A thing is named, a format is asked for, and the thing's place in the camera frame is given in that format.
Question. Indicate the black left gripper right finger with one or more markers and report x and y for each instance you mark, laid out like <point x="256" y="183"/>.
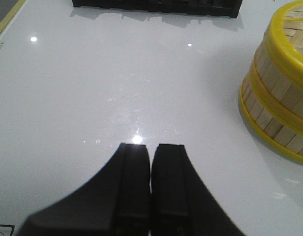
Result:
<point x="182" y="205"/>

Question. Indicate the black bowl rack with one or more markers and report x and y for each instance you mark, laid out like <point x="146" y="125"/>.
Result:
<point x="228" y="8"/>

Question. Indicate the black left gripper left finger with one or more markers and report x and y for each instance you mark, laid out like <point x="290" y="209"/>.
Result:
<point x="115" y="202"/>

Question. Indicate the woven bamboo steamer lid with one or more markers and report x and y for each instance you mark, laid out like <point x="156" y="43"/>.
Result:
<point x="284" y="41"/>

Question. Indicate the bamboo steamer drawer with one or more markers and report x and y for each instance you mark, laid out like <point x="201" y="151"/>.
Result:
<point x="275" y="124"/>
<point x="276" y="83"/>

